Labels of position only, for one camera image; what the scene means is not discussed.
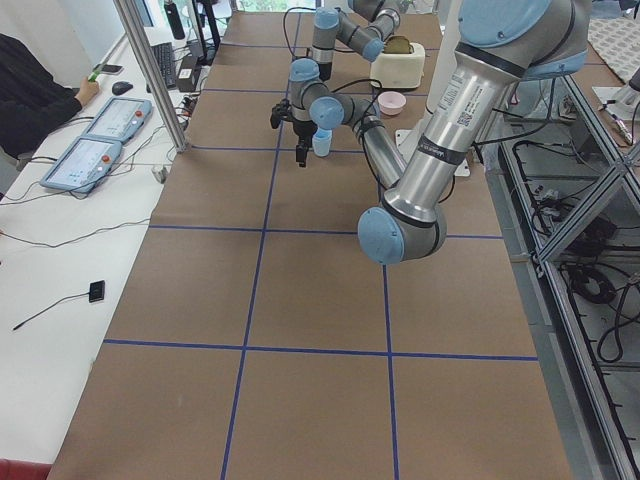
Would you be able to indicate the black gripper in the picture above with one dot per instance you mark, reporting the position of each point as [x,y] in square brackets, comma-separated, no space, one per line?
[325,71]
[301,130]

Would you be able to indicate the light blue cup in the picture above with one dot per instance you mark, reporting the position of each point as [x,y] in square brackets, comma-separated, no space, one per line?
[323,134]
[321,144]

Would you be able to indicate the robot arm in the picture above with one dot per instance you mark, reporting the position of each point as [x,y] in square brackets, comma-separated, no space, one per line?
[333,24]
[500,43]

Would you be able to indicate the cream toaster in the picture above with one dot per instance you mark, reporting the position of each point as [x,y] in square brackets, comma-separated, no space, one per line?
[400,71]

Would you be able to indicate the toast slice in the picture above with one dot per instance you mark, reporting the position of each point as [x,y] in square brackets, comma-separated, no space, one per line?
[397,44]

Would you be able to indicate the pink bowl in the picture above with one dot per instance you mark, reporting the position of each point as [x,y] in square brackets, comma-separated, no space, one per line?
[391,103]

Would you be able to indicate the black keyboard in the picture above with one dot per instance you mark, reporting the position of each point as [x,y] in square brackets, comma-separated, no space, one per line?
[163,54]

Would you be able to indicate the upper teach pendant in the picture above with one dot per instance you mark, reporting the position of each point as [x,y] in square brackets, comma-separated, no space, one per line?
[119,119]

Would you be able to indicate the teach pendant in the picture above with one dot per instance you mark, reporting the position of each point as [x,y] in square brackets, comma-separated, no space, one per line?
[119,119]
[82,165]

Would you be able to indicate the black computer mouse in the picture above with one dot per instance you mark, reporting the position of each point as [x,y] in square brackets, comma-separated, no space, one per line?
[121,87]

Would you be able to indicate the black phone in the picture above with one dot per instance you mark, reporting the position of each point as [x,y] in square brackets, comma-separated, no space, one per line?
[110,69]

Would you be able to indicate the lower teach pendant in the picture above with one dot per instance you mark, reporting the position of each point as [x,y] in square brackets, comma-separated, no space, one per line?
[82,165]

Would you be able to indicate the small black device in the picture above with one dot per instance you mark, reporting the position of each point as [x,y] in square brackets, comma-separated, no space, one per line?
[97,291]

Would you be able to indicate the person at desk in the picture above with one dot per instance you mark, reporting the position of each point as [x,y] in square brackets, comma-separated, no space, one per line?
[33,105]

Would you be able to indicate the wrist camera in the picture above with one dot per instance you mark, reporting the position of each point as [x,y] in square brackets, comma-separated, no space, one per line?
[281,112]

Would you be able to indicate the white pedestal column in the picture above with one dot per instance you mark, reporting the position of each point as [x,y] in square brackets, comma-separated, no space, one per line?
[447,13]

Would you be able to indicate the aluminium frame post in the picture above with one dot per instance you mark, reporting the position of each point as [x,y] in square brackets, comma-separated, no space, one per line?
[135,32]

